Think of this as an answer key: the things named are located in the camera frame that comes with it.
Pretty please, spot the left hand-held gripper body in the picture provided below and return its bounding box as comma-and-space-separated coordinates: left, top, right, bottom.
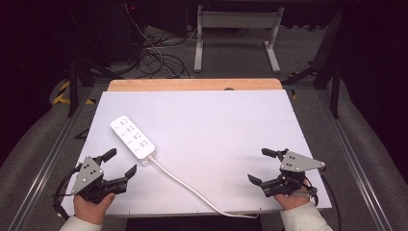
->
70, 156, 120, 205

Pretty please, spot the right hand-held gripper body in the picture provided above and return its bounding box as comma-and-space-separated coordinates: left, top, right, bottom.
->
262, 150, 327, 198

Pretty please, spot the person's left hand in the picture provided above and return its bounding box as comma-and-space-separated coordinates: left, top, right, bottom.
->
72, 192, 116, 226

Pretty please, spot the person's right hand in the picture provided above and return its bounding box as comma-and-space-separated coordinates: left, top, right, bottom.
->
272, 192, 312, 212

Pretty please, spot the white power strip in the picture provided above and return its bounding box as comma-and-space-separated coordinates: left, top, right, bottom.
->
110, 115, 157, 167

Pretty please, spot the white table board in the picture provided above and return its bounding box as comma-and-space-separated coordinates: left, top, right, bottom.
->
59, 90, 333, 218

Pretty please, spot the yellow black hazard tape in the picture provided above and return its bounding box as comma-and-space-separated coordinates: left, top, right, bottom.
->
52, 80, 96, 106

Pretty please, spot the black metal stand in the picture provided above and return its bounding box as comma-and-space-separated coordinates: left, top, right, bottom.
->
63, 6, 125, 118
282, 9, 343, 119

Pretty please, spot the wooden table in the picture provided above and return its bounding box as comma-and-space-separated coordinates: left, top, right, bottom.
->
107, 78, 284, 92

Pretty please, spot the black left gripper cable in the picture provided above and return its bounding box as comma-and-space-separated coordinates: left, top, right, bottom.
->
52, 163, 84, 221

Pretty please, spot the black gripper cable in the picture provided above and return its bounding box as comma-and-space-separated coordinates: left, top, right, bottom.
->
302, 168, 343, 231
52, 163, 84, 221

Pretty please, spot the aluminium floor rail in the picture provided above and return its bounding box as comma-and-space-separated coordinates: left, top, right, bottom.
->
317, 90, 395, 231
6, 87, 94, 231

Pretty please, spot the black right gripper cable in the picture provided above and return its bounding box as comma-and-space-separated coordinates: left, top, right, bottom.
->
302, 168, 343, 231

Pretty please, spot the white power strip cable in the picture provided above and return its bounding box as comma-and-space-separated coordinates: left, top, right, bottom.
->
147, 155, 260, 219

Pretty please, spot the tangle of black floor cables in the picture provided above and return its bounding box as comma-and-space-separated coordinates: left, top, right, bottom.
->
134, 25, 206, 80

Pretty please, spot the white floor cable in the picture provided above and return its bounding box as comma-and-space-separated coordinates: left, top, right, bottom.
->
123, 4, 200, 79

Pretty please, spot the white metal desk frame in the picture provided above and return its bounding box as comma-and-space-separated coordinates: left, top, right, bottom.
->
193, 5, 286, 74

